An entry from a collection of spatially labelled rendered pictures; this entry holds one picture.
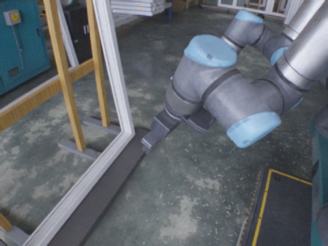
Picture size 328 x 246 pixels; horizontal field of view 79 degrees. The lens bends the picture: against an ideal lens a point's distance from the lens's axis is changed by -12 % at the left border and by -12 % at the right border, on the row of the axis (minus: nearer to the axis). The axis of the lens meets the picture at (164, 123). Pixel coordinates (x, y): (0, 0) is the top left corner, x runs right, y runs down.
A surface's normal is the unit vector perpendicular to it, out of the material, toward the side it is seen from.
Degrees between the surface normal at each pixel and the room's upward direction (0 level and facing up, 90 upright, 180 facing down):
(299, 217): 0
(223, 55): 19
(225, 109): 78
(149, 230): 0
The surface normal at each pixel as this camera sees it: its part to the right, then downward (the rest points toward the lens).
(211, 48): 0.24, -0.58
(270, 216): 0.04, -0.79
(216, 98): -0.70, 0.22
